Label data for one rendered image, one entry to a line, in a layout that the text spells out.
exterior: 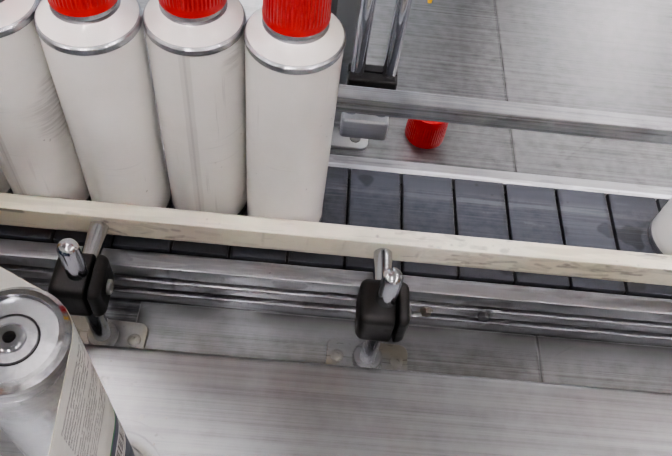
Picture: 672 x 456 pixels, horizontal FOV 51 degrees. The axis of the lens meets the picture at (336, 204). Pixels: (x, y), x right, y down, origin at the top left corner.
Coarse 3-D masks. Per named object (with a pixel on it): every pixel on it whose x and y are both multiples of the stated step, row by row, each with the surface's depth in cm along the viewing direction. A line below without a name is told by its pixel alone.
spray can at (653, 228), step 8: (664, 208) 49; (656, 216) 51; (664, 216) 49; (656, 224) 50; (664, 224) 49; (648, 232) 51; (656, 232) 50; (664, 232) 49; (656, 240) 50; (664, 240) 49; (656, 248) 50; (664, 248) 49
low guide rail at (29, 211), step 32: (0, 224) 45; (32, 224) 44; (64, 224) 44; (128, 224) 44; (160, 224) 44; (192, 224) 44; (224, 224) 44; (256, 224) 44; (288, 224) 44; (320, 224) 45; (352, 256) 46; (416, 256) 45; (448, 256) 45; (480, 256) 45; (512, 256) 45; (544, 256) 45; (576, 256) 45; (608, 256) 45; (640, 256) 46
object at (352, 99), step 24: (360, 96) 45; (384, 96) 45; (408, 96) 45; (432, 96) 45; (456, 96) 46; (432, 120) 46; (456, 120) 46; (480, 120) 46; (504, 120) 46; (528, 120) 46; (552, 120) 45; (576, 120) 45; (600, 120) 46; (624, 120) 46; (648, 120) 46
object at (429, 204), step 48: (336, 192) 51; (384, 192) 51; (432, 192) 51; (480, 192) 52; (528, 192) 52; (576, 192) 53; (48, 240) 46; (144, 240) 47; (528, 240) 50; (576, 240) 50; (624, 240) 50; (576, 288) 48; (624, 288) 48
